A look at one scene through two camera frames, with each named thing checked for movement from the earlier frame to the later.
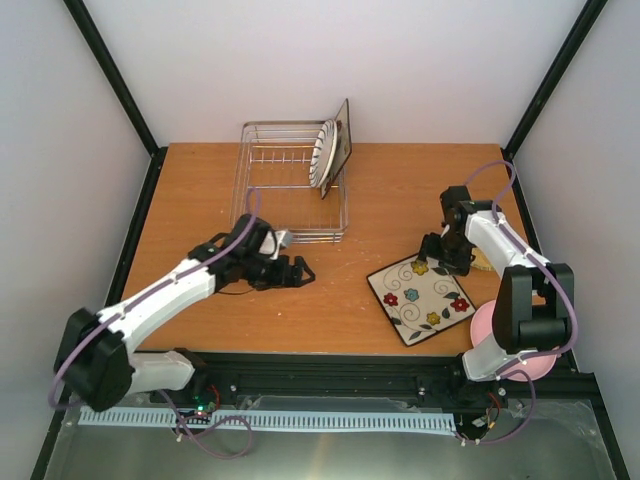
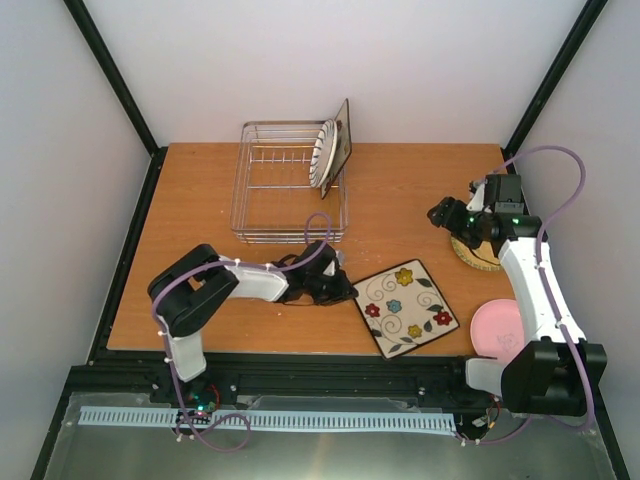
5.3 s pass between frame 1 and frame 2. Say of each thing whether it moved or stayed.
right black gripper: moved
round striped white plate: stayed
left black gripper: moved
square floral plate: stayed
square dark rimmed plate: moved
